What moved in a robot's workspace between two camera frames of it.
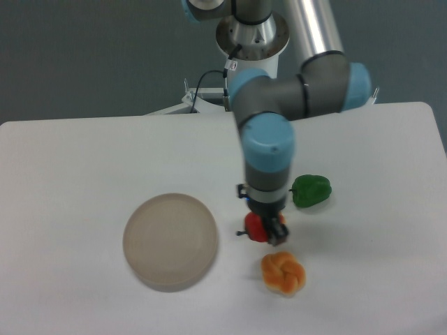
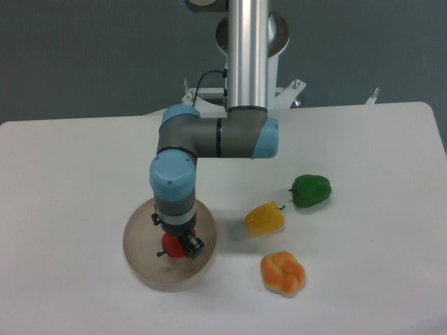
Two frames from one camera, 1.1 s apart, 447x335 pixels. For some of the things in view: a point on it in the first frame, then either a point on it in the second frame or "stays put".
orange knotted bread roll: (283, 273) stays put
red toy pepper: (254, 228) -> (172, 246)
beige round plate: (170, 242) stays put
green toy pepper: (309, 190) stays put
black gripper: (277, 231) -> (195, 245)
